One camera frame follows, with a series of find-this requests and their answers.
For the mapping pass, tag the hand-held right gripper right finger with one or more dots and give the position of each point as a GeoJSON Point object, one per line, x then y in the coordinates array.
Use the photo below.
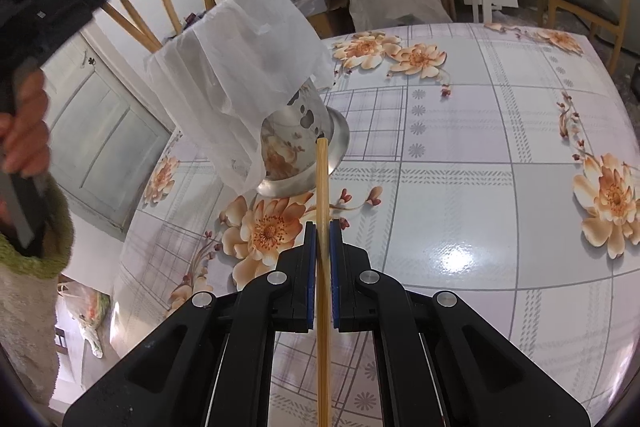
{"type": "Point", "coordinates": [336, 287]}

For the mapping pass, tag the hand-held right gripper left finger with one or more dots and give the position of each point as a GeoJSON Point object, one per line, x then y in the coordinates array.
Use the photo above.
{"type": "Point", "coordinates": [311, 287]}

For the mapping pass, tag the metal floral utensil holder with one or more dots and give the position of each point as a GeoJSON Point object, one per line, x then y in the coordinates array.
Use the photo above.
{"type": "Point", "coordinates": [300, 122]}

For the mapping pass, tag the person's left hand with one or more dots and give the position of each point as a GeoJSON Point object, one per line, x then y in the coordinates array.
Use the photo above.
{"type": "Point", "coordinates": [30, 132]}

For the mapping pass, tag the white sheer holder cover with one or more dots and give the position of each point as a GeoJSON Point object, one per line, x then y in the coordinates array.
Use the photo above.
{"type": "Point", "coordinates": [225, 67]}

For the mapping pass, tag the white panel door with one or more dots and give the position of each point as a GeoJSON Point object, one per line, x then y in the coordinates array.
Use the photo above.
{"type": "Point", "coordinates": [100, 132]}

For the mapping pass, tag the floral plaid tablecloth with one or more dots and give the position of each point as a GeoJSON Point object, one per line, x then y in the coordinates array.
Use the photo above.
{"type": "Point", "coordinates": [475, 207]}

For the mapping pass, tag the clear bag with contents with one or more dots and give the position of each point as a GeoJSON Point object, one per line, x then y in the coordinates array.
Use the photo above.
{"type": "Point", "coordinates": [85, 312]}

